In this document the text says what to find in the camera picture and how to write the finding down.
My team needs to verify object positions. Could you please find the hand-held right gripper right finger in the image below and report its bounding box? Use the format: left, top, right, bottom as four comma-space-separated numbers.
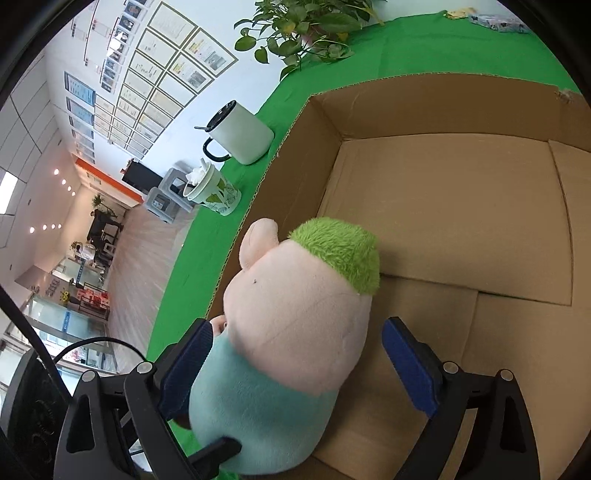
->
382, 316, 541, 480

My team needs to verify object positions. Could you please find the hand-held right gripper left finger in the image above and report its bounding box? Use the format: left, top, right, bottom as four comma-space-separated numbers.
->
53, 318, 243, 480

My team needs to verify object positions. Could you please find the pink pig plush toy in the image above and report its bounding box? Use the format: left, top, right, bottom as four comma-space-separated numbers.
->
187, 217, 382, 476

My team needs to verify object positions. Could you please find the large cardboard box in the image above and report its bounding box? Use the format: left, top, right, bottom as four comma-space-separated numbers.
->
205, 71, 591, 480

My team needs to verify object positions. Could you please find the red display shelf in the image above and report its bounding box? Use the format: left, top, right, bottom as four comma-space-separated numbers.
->
74, 286, 112, 319

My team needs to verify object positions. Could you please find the grey plastic stool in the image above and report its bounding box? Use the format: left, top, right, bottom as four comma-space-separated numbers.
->
145, 167, 197, 224

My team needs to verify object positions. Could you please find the floral paper cup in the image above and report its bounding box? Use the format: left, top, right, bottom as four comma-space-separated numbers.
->
182, 158, 242, 217

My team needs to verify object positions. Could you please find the black monitor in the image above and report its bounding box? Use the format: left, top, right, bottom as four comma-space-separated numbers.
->
122, 159, 162, 195

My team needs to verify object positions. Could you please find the green tablecloth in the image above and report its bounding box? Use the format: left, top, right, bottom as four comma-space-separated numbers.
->
147, 9, 583, 480

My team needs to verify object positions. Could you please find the grey printed snack packet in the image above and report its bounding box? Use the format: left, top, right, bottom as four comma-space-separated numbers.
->
468, 13, 532, 34

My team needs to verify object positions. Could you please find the potted green plant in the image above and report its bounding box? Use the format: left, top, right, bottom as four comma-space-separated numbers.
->
234, 0, 386, 81

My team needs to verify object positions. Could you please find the thin black cable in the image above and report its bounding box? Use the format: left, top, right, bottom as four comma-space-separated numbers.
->
53, 337, 147, 365

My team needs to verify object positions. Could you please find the thick black cable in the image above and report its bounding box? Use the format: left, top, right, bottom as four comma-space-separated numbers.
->
0, 284, 70, 398

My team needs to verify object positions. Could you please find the white mug with black handle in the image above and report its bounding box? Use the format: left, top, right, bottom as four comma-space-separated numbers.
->
203, 100, 274, 166

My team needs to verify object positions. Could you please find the wall of framed certificates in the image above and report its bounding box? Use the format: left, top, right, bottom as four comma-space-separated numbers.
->
95, 0, 238, 155

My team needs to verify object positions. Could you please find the row of blue wall posters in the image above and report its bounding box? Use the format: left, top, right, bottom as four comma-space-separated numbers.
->
65, 71, 96, 158

